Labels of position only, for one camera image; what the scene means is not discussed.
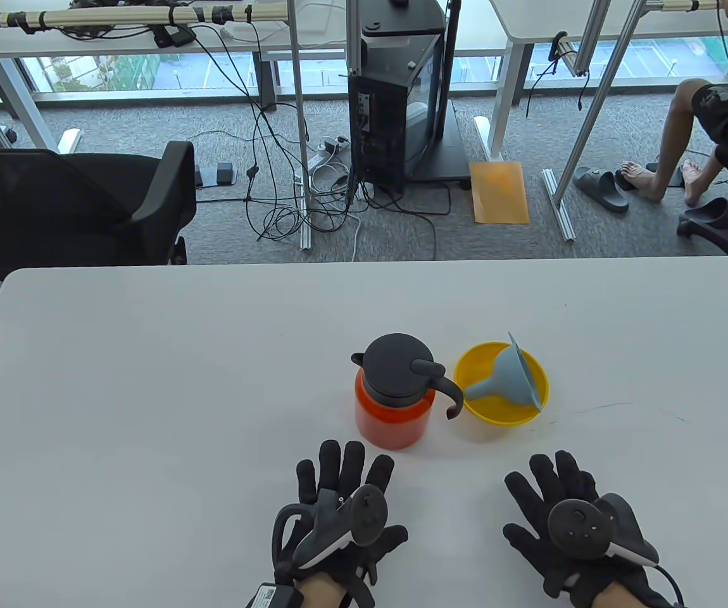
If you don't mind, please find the black mesh office chair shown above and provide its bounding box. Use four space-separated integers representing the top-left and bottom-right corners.
0 130 197 289

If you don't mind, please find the tangle of black cables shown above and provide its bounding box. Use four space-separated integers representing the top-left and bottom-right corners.
184 25 453 262

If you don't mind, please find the black power adapter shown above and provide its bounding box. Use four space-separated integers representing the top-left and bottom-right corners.
152 24 197 49

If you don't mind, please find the person's left hand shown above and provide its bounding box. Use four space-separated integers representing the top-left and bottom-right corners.
272 440 409 608

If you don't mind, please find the black kettle lid steel filter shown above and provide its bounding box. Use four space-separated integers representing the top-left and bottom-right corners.
363 334 436 392

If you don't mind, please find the black wrist sensor box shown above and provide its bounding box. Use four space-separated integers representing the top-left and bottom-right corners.
245 583 304 608

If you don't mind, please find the orange paper envelope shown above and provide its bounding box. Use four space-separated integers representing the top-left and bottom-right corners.
469 161 530 225

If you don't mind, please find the person's right hand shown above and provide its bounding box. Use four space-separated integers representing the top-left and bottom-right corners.
503 451 662 608

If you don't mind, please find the black and white hand controller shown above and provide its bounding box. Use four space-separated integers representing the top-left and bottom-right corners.
548 493 661 566
291 484 389 571

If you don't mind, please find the grey-blue plastic funnel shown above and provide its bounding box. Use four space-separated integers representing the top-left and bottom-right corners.
464 332 543 414

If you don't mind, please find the white power strip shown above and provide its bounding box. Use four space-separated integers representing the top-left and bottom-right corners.
307 136 349 175

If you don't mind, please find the person's left forearm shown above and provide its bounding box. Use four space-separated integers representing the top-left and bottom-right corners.
301 573 349 608

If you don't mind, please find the yellow plastic bowl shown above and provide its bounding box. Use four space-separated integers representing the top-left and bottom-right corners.
454 342 549 428

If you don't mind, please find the grey foot pedal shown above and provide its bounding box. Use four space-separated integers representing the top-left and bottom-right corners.
194 162 238 188

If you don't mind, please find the black computer tower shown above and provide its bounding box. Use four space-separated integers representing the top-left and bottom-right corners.
346 0 448 191

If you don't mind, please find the black foot pedal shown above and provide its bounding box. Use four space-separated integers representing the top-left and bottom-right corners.
615 163 684 191

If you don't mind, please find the black rolling stand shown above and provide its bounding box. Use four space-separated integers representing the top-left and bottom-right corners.
402 98 472 189

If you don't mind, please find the red hot water kettle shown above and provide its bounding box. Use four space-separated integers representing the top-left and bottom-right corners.
350 334 465 450

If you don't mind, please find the black slipper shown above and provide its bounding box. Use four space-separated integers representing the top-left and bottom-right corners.
573 167 629 213
677 196 728 230

